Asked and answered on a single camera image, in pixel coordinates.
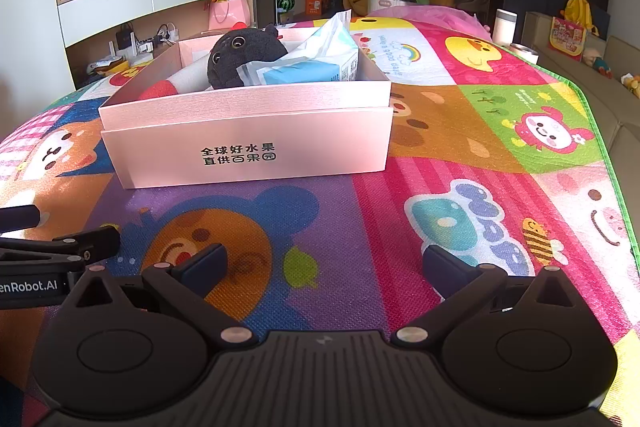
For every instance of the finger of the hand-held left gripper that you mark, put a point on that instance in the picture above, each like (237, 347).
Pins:
(20, 218)
(75, 247)

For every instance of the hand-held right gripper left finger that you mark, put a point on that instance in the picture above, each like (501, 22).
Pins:
(205, 266)

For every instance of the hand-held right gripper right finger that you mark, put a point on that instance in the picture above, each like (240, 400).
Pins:
(442, 266)

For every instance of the pink cardboard box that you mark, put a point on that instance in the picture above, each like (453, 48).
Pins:
(250, 142)

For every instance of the white plush stick red tip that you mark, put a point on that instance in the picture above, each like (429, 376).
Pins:
(185, 82)

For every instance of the black plush toy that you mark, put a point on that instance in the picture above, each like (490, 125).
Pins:
(235, 57)

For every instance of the blue tissue packet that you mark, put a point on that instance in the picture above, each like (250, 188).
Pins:
(310, 69)

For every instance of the colourful cartoon play mat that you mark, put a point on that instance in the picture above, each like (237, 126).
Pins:
(450, 157)

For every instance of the white power strip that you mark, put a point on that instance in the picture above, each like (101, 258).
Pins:
(144, 44)

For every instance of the white cup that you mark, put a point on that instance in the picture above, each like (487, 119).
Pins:
(524, 53)

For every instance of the beige sofa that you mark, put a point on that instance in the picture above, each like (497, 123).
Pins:
(620, 122)

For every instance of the wooden television cabinet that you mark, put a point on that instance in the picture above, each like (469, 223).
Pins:
(110, 2)

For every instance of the white cylinder appliance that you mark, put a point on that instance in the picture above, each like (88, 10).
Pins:
(505, 27)

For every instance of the pink blanket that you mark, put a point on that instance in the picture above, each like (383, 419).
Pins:
(430, 14)

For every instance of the pink gift bag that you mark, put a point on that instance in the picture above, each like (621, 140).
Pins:
(229, 13)

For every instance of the small plush toy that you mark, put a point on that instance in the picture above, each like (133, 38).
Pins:
(597, 63)

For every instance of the printed tote bag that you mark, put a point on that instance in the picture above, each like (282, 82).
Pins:
(567, 38)

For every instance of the yellow plush toy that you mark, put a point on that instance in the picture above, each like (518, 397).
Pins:
(632, 86)

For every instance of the white flower pot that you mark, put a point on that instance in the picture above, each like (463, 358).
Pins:
(390, 4)

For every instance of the watermelon ball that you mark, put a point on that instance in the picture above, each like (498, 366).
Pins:
(285, 2)

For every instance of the orange box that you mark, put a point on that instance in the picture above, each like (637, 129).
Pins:
(317, 3)

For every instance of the yellow backpack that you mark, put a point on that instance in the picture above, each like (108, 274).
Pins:
(579, 11)

